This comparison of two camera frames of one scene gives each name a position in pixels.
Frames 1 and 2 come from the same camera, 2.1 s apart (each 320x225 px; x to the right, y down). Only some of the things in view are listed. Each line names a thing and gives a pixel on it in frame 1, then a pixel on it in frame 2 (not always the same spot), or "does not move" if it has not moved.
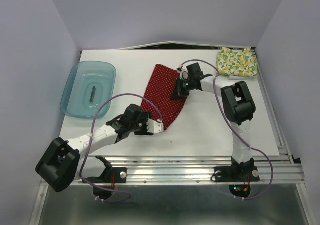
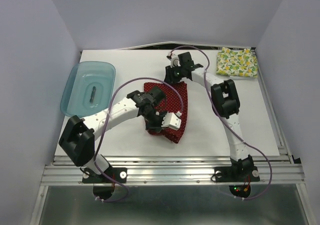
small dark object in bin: [93, 93] does not move
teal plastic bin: [87, 85] does not move
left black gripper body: [139, 128] to [153, 120]
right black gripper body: [182, 83] to [175, 72]
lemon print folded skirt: [237, 62] does not move
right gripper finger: [181, 92] to [171, 80]
